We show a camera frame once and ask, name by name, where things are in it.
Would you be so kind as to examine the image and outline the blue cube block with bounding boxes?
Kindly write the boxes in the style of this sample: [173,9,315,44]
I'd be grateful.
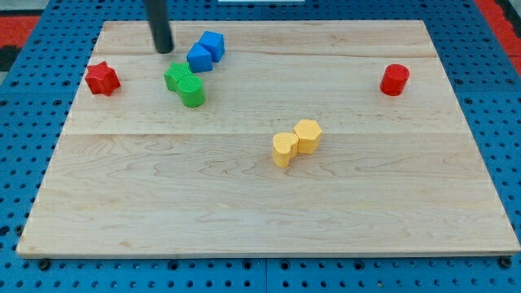
[199,31,225,63]

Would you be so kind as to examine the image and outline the green star block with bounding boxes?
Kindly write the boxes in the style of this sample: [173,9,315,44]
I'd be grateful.
[164,62,192,92]

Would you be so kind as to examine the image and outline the light wooden board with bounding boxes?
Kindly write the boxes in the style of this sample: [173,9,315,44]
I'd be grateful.
[17,20,520,259]

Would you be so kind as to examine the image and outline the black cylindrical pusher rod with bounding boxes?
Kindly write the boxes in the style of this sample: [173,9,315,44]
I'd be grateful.
[143,0,174,54]

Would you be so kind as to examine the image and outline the red cylinder block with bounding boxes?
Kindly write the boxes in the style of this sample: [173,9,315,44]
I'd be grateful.
[379,63,410,96]

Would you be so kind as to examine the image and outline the yellow hexagon block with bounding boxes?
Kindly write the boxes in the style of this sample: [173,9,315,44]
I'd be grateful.
[293,120,322,155]

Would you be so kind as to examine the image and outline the blue triangular block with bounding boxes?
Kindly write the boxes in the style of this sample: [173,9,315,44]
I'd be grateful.
[186,42,213,73]

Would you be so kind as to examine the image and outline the red star block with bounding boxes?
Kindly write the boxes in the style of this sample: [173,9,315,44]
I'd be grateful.
[85,61,121,96]

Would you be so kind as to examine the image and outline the yellow heart block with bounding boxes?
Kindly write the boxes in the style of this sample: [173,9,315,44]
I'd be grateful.
[272,133,299,168]

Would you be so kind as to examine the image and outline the green cylinder block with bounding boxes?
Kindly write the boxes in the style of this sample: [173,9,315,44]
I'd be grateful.
[177,75,205,107]

